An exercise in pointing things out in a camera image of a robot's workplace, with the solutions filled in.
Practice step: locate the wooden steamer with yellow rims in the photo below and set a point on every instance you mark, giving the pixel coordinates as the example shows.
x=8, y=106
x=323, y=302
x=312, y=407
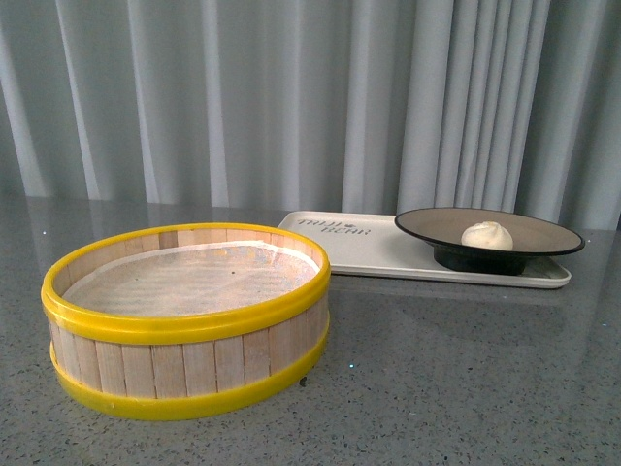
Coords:
x=182, y=367

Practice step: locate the cream rectangular tray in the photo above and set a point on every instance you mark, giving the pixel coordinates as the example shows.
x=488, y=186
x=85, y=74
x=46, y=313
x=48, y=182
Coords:
x=373, y=246

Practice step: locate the grey curtain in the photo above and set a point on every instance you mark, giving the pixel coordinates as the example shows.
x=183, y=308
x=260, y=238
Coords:
x=353, y=106

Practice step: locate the white steamer liner paper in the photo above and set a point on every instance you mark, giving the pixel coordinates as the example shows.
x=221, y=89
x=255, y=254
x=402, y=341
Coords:
x=193, y=280

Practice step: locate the white steamed bun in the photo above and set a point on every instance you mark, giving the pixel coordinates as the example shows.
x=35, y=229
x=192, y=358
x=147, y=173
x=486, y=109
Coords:
x=489, y=235

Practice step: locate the tan plate with black rim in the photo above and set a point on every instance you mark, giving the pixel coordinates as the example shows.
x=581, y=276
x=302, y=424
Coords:
x=442, y=228

